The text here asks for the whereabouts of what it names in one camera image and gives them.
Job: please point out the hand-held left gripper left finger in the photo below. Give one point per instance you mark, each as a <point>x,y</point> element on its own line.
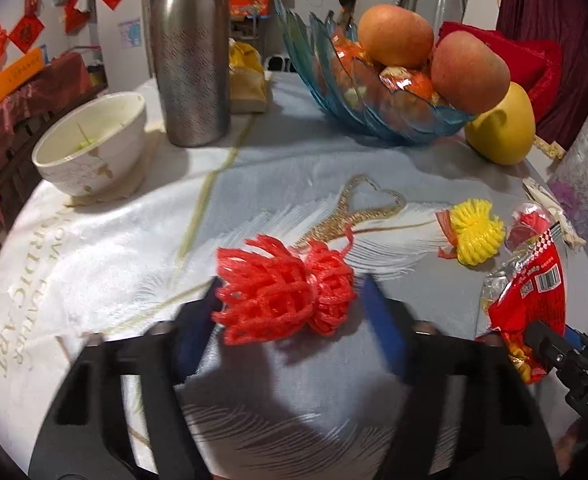
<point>196,335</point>

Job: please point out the yellow plastic bag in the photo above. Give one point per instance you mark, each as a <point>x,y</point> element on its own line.
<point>246,60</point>

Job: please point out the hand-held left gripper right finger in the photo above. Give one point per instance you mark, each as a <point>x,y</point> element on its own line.
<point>384,330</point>

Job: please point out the red foam fruit net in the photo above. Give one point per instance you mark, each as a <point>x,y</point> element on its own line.
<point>274,295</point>

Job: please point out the white refrigerator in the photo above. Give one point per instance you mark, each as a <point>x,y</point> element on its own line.
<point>124,60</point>

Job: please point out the blue glass fruit bowl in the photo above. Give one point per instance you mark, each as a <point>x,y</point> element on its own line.
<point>354,110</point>

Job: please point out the orange cardboard box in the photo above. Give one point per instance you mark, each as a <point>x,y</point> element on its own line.
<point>14,77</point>

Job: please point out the red checkered snack bag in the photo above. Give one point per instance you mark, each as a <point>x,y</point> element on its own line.
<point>529,300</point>

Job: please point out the white ceramic bowl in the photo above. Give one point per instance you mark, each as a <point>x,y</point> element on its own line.
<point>74,170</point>

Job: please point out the red apple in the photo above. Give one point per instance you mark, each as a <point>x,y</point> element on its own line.
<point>469,72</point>
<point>396,35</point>

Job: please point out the beige paper wrappers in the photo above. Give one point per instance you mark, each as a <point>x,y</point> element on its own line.
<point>569,230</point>

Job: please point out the red pillow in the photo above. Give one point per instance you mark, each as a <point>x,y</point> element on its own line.
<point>534,65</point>

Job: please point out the stainless steel bottle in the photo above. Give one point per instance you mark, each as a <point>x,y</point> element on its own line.
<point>189,60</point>

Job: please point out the small red plastic bag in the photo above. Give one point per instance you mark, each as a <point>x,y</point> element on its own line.
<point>76,15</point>

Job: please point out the dark red curtain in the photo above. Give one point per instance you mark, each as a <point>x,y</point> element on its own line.
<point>549,0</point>

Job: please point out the yellow foam fruit net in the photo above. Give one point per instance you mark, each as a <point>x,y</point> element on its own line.
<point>474,232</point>

